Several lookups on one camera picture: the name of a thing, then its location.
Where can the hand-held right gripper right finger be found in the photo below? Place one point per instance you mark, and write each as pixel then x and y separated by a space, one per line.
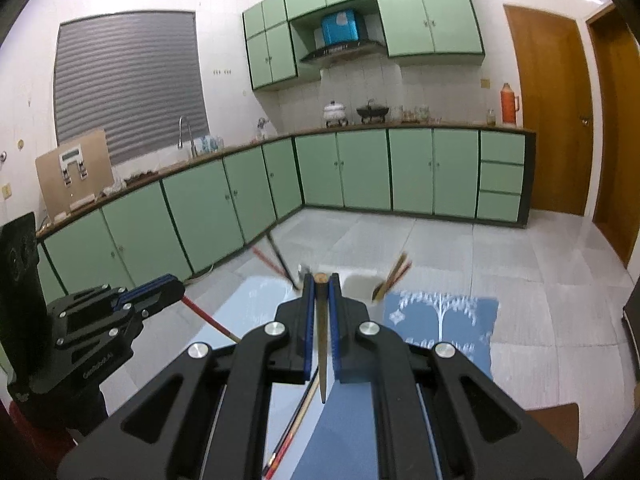
pixel 334 330

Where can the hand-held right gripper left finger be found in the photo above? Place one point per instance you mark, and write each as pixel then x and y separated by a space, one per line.
pixel 309 330

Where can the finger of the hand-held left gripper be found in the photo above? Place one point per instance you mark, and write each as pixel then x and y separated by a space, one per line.
pixel 160 296
pixel 145 287

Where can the brown wooden chopstick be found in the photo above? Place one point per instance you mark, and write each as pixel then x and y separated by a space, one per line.
pixel 322 340

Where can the white two-compartment utensil holder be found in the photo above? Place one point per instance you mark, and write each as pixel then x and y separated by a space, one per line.
pixel 357 285

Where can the red chopstick light tip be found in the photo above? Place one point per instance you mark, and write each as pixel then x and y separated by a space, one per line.
pixel 210 321

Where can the dark chopstick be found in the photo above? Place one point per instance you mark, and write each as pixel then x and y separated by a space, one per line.
pixel 281 259

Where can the light wooden chopstick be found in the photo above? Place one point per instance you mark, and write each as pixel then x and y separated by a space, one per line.
pixel 402 271
pixel 392 272

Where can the light chopstick patterned red end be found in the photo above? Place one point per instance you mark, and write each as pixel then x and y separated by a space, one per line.
pixel 286 440

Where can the person's left hand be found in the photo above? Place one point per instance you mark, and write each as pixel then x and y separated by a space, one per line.
pixel 35 430

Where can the light blue printed mat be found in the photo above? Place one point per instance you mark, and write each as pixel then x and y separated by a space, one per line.
pixel 260 310

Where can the dark blue printed mat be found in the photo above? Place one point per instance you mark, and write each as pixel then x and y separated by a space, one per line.
pixel 450 320

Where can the steel kitchen faucet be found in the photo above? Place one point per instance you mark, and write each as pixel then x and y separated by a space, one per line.
pixel 192 147

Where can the green base cabinets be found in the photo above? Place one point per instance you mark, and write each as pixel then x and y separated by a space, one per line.
pixel 365 170

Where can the grey window blind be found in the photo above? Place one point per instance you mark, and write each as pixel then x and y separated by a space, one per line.
pixel 130 85

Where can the white cooking pot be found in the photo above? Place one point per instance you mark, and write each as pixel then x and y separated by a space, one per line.
pixel 335 112

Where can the black wok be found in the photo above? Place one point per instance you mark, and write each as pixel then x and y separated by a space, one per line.
pixel 372 110

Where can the brown wooden stool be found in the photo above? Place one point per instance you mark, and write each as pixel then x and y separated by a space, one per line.
pixel 555 430

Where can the small brown jar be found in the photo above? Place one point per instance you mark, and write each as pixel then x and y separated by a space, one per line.
pixel 491 119

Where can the black range hood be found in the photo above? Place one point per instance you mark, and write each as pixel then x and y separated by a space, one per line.
pixel 340 50

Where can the orange thermos flask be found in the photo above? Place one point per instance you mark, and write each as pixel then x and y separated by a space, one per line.
pixel 509 107

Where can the black glass-front cabinet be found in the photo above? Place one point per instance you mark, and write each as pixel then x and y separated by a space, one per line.
pixel 632 310

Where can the blue wrapped hood chimney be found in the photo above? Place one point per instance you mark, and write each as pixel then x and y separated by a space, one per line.
pixel 340 27

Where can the white plastic bracket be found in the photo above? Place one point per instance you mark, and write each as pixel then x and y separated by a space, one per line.
pixel 70 154

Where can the green wall cabinets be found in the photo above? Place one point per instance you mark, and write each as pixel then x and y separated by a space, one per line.
pixel 435 25

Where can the wooden door with dark frame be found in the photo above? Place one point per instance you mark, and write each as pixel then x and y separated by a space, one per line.
pixel 617 160

